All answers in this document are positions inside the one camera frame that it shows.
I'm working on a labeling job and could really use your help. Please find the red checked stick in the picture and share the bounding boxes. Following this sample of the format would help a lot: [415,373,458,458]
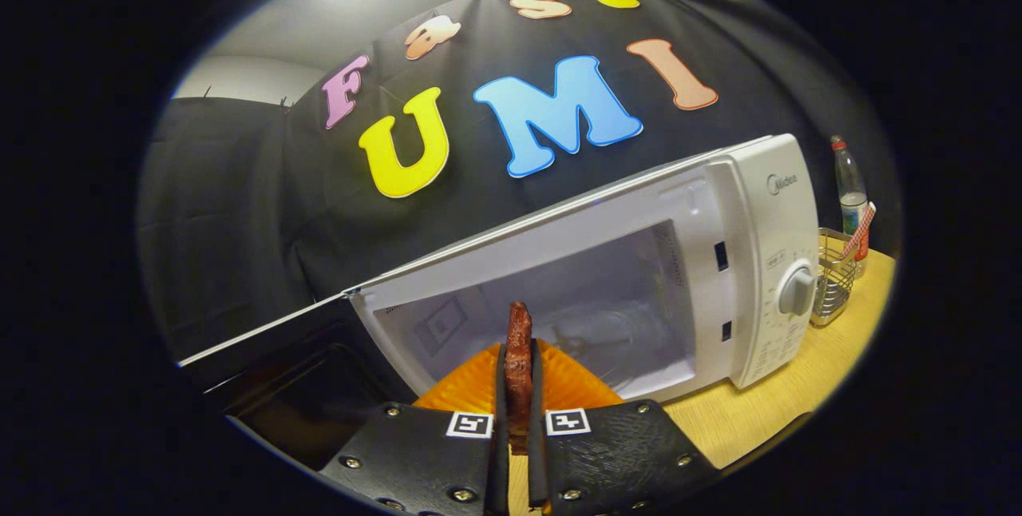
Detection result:
[840,201,877,261]

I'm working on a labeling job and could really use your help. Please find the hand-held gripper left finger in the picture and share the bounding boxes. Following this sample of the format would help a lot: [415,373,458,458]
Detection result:
[318,340,509,516]

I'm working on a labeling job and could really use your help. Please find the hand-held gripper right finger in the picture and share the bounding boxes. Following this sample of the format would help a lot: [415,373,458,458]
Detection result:
[527,339,723,516]

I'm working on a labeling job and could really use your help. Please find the brown meat slice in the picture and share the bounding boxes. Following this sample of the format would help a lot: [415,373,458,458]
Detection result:
[503,300,534,455]

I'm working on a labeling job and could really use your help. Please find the black backdrop cloth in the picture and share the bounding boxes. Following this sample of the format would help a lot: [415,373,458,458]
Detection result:
[136,0,903,365]

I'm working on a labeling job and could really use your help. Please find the metal wire basket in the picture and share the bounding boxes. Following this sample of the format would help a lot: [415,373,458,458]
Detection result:
[810,227,859,329]

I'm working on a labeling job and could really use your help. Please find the clear plastic bottle red cap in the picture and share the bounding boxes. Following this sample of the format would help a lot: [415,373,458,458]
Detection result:
[829,135,871,277]

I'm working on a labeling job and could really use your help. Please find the white toaster oven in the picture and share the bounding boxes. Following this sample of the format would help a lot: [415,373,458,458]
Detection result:
[177,133,822,473]

